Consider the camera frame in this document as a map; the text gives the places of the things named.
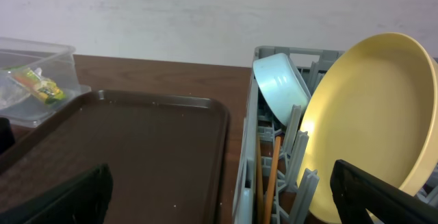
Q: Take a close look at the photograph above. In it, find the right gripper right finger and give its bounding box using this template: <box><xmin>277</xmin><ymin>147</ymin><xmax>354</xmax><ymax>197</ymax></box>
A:
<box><xmin>330</xmin><ymin>160</ymin><xmax>437</xmax><ymax>224</ymax></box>

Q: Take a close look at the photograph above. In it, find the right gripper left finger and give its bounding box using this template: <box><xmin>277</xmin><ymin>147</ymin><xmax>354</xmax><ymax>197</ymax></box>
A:
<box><xmin>1</xmin><ymin>164</ymin><xmax>114</xmax><ymax>224</ymax></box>

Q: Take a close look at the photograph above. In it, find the yellow plate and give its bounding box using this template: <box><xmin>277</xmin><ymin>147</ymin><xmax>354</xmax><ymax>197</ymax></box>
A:
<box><xmin>300</xmin><ymin>33</ymin><xmax>437</xmax><ymax>223</ymax></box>

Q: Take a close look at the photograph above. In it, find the wooden chopstick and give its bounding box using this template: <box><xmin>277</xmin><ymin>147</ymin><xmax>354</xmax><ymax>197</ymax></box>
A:
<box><xmin>263</xmin><ymin>136</ymin><xmax>281</xmax><ymax>224</ymax></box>

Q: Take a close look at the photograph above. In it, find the green orange snack wrapper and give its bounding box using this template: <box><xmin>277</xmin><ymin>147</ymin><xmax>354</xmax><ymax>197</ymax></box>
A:
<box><xmin>11</xmin><ymin>68</ymin><xmax>66</xmax><ymax>105</ymax></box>

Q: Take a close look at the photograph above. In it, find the light blue bowl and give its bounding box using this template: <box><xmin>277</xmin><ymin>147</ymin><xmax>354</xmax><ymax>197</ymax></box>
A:
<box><xmin>253</xmin><ymin>53</ymin><xmax>311</xmax><ymax>126</ymax></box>

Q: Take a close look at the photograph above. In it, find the grey dishwasher rack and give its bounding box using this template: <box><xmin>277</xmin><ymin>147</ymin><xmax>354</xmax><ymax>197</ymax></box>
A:
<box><xmin>233</xmin><ymin>39</ymin><xmax>437</xmax><ymax>223</ymax></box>

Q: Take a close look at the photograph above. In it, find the clear plastic waste bin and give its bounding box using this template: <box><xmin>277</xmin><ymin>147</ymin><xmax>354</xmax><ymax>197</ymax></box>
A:
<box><xmin>1</xmin><ymin>37</ymin><xmax>91</xmax><ymax>127</ymax></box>

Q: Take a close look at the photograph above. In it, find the brown serving tray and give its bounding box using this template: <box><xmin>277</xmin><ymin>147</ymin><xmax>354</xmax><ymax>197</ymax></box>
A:
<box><xmin>1</xmin><ymin>90</ymin><xmax>229</xmax><ymax>223</ymax></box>

